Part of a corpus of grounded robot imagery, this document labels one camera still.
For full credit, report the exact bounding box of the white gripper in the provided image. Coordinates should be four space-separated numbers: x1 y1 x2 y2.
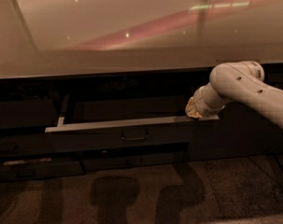
185 85 225 119

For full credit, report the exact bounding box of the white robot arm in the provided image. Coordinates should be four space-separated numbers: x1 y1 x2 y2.
185 61 283 130

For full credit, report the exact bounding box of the dark cabinet door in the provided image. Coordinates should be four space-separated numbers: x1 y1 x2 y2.
186 65 283 161

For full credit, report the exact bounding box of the dark counter cabinet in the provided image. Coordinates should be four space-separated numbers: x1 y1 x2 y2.
0 68 283 182

